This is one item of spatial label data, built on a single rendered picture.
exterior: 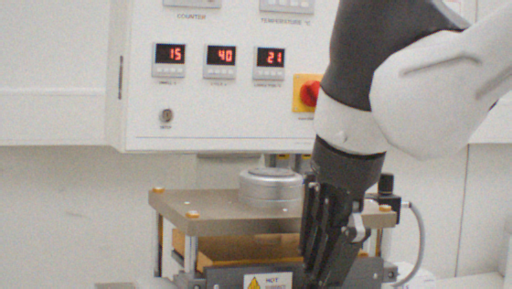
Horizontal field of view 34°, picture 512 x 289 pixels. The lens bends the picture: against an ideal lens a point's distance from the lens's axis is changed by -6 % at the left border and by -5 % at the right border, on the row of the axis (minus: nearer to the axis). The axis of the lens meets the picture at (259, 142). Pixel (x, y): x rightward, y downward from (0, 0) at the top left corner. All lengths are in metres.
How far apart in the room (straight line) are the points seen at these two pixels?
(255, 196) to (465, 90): 0.43
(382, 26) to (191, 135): 0.46
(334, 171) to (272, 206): 0.21
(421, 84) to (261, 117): 0.54
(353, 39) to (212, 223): 0.29
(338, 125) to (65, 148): 0.81
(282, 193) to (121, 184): 0.60
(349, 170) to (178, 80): 0.38
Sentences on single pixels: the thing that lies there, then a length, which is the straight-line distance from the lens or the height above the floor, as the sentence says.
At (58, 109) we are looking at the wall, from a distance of 1.51.
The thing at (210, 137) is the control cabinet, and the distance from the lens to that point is 1.20.
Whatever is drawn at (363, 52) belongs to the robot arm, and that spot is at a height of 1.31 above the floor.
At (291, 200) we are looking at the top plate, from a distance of 1.07.
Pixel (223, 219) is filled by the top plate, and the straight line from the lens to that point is 0.99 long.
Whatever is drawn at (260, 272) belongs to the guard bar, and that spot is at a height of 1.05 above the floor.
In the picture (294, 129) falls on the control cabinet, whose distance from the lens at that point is 1.24.
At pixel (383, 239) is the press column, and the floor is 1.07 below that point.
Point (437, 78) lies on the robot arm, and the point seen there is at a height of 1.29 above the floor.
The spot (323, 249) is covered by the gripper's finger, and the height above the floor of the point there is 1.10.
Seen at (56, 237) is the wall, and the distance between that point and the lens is 1.60.
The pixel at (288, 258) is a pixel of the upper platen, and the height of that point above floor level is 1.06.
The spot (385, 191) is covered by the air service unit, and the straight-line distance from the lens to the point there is 1.32.
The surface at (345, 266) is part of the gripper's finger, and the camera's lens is 0.92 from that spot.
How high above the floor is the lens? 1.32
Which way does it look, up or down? 7 degrees down
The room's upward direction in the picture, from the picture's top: 3 degrees clockwise
